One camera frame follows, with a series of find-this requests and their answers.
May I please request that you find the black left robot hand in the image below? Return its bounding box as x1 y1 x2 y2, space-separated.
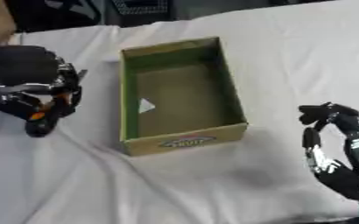
0 45 89 138

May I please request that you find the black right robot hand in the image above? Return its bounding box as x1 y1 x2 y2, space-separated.
296 101 359 203

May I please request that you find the small orange object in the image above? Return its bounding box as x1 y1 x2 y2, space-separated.
27 92 71 122

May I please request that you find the tan cardboard box green inside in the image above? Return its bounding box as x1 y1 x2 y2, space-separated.
116 36 250 158

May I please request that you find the black chair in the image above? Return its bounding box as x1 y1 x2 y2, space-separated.
3 0 103 33

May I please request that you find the white triangular paper piece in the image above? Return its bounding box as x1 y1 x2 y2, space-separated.
137 97 157 115

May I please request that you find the black mesh object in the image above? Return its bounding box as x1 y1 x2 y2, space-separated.
107 0 179 28

